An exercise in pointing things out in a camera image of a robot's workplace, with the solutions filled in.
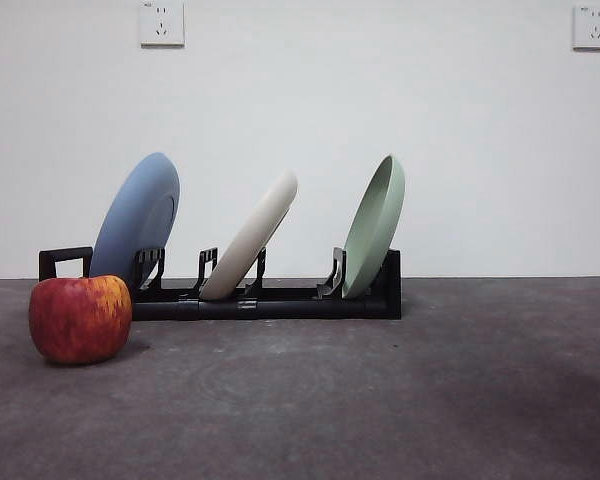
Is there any cream yellow plate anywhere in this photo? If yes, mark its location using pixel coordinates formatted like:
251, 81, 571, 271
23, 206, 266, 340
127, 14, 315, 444
199, 168, 299, 302

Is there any red yellow apple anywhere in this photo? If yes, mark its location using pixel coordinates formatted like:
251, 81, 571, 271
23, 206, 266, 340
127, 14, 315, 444
28, 274, 133, 366

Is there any black plate rack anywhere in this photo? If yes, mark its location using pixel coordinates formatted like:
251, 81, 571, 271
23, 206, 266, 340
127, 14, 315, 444
38, 245, 403, 322

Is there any green plate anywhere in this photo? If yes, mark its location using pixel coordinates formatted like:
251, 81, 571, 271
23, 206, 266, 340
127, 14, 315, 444
342, 153, 406, 300

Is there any blue plate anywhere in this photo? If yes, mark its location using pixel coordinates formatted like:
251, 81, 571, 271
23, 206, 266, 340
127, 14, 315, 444
88, 151, 181, 291

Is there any white wall socket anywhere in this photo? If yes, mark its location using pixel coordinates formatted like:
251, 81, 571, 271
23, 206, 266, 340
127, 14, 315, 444
139, 1, 186, 49
572, 4, 600, 51

